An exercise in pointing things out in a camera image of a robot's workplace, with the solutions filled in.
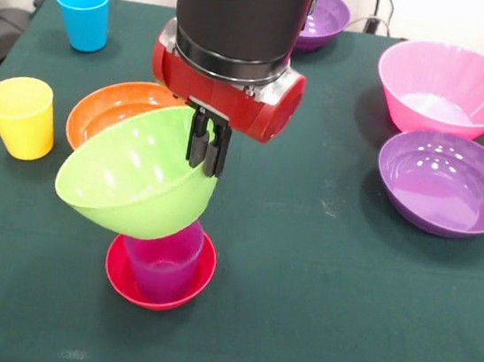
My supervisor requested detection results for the yellow plastic cup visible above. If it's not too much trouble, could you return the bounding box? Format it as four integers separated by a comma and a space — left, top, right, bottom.
0, 73, 63, 165

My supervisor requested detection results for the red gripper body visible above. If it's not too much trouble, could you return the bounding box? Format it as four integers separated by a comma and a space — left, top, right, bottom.
142, 16, 312, 149

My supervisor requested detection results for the blue plastic cup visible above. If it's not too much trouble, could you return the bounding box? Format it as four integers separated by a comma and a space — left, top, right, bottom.
48, 0, 114, 56

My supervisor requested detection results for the pink large bowl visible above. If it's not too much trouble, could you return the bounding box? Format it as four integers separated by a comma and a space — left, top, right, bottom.
369, 33, 484, 144

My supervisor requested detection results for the purple plastic cup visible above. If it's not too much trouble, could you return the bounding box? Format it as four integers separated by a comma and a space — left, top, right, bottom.
115, 212, 208, 310

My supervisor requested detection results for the purple wide shallow bowl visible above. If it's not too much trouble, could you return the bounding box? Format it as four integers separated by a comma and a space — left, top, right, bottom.
368, 124, 484, 243

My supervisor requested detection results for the purple rounded deep bowl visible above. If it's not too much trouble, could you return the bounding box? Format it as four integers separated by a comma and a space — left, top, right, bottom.
293, 0, 353, 57

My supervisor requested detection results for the dark green table cloth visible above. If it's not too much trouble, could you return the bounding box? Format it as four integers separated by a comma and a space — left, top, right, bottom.
0, 0, 484, 362

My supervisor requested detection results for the white cable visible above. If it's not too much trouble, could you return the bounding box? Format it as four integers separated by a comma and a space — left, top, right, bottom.
346, 15, 372, 32

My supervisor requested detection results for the orange wide shallow bowl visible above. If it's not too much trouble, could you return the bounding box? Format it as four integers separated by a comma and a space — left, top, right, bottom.
63, 73, 191, 165

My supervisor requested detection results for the green bowl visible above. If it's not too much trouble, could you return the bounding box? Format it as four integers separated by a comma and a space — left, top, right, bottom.
49, 89, 228, 249

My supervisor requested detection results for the black power plug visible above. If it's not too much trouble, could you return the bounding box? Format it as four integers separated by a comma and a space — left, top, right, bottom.
363, 14, 381, 35

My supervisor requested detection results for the red small bowl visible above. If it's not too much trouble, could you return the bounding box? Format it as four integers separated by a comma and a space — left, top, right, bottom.
99, 220, 221, 319

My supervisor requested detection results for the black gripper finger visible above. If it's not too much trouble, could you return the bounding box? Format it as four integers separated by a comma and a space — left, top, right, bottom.
184, 108, 212, 171
202, 121, 234, 181

